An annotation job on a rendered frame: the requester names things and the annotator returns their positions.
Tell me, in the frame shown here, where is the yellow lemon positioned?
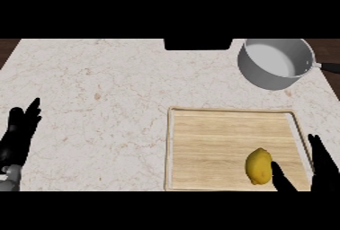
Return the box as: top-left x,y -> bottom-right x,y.
244,147 -> 274,186

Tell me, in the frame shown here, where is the grey metal pot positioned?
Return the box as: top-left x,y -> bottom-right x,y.
237,39 -> 340,91

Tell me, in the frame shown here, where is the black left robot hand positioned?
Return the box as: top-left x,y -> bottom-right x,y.
0,97 -> 45,171

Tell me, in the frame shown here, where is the pale wooden tray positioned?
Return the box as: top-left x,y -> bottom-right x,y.
164,106 -> 314,192

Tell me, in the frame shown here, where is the black cut-off appliance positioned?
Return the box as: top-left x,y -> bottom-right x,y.
164,39 -> 234,51

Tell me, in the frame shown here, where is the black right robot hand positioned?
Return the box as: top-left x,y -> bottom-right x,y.
269,133 -> 340,192

